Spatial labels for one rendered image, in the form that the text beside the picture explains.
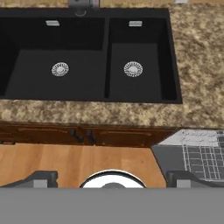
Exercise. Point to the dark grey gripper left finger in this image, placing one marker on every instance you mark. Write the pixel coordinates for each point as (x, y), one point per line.
(43, 178)

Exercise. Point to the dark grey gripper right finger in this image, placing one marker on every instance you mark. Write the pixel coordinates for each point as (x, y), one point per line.
(186, 178)

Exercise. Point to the grey dishwasher door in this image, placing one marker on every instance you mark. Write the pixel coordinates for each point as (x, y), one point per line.
(172, 159)

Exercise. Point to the brown cupboard door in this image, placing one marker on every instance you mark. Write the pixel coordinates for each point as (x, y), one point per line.
(128, 136)
(40, 133)

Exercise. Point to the white and black round base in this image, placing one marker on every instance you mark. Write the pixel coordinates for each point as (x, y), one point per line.
(112, 180)

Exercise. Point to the black double sink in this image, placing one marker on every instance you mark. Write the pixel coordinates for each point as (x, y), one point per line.
(87, 58)

